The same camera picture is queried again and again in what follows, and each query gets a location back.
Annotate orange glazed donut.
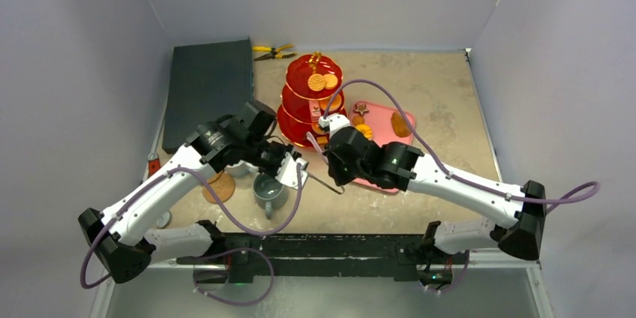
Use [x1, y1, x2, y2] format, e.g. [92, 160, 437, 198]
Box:
[319, 94, 343, 112]

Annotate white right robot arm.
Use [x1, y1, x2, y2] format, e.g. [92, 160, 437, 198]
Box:
[323, 126, 547, 263]

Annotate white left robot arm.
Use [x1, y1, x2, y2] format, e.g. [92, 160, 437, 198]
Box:
[78, 100, 308, 288]

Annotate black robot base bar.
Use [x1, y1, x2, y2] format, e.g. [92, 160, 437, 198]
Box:
[175, 223, 468, 283]

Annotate yellow glazed donut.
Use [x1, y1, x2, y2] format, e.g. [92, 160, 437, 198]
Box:
[355, 124, 373, 140]

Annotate white ceramic mug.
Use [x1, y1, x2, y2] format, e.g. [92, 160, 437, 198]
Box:
[224, 160, 259, 179]

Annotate small brown swirl cookie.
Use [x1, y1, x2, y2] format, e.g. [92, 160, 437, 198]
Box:
[351, 115, 365, 127]

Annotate pink serving tray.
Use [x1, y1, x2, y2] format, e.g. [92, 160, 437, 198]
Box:
[343, 100, 417, 194]

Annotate chocolate star cookie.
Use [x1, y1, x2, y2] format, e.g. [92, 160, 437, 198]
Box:
[352, 102, 369, 117]

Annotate brown croissant bread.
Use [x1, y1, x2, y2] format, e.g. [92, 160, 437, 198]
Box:
[390, 111, 412, 138]

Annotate dark grey box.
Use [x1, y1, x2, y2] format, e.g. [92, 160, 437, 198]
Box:
[162, 39, 254, 154]

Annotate grey ceramic mug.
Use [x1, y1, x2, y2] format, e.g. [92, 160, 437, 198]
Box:
[252, 173, 289, 221]

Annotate round yellow cracker bottom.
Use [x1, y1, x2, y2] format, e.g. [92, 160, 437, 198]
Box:
[322, 73, 339, 89]

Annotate round yellow cracker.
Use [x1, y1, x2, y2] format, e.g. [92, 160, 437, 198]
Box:
[307, 73, 326, 92]
[322, 73, 339, 89]

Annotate round yellow cracker top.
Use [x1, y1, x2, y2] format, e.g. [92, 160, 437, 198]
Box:
[307, 73, 326, 92]

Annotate red three-tier cake stand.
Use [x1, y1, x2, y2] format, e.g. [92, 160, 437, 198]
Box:
[277, 52, 347, 147]

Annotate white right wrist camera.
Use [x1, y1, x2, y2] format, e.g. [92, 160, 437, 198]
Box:
[318, 113, 351, 136]

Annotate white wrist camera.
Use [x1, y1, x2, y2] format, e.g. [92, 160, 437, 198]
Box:
[318, 113, 351, 136]
[274, 151, 308, 190]

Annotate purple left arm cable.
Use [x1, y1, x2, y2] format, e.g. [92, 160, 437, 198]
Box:
[79, 161, 305, 290]

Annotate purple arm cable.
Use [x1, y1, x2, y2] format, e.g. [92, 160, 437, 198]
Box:
[79, 161, 305, 290]
[322, 79, 602, 205]

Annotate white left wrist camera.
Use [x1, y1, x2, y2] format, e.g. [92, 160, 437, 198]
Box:
[274, 151, 308, 190]

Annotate red handled wrench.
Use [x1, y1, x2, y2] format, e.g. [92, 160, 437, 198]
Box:
[146, 152, 161, 178]

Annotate yellow handled pliers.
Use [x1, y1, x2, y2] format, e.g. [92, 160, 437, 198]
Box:
[252, 44, 297, 62]

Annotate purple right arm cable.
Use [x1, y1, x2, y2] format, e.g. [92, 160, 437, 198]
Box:
[322, 79, 602, 205]

